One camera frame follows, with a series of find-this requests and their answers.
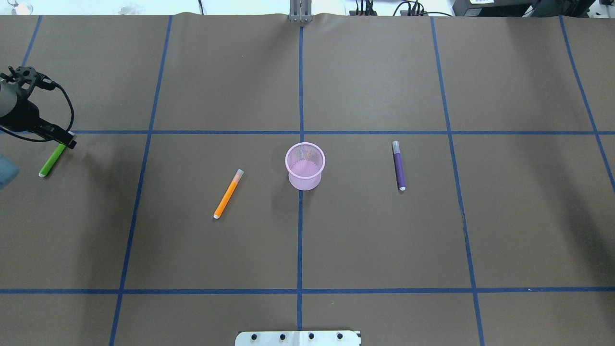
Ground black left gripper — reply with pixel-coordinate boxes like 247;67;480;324
0;99;77;149

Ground green highlighter pen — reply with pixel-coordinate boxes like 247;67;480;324
38;144;67;178

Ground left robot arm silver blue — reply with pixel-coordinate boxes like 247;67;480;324
1;80;77;149

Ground orange highlighter pen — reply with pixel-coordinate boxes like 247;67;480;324
213;169;244;220

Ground pink mesh pen holder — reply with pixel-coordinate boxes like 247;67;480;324
284;142;326;191

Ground purple highlighter pen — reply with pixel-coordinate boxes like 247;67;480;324
392;140;406;191

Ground brown paper table mat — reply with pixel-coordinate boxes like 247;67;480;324
1;13;614;346

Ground black camera cable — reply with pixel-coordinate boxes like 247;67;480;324
0;82;75;143

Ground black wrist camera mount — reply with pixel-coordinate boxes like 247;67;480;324
0;66;58;92

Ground aluminium frame post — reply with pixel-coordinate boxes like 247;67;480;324
288;0;313;24

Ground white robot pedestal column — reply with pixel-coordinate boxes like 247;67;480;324
234;330;362;346

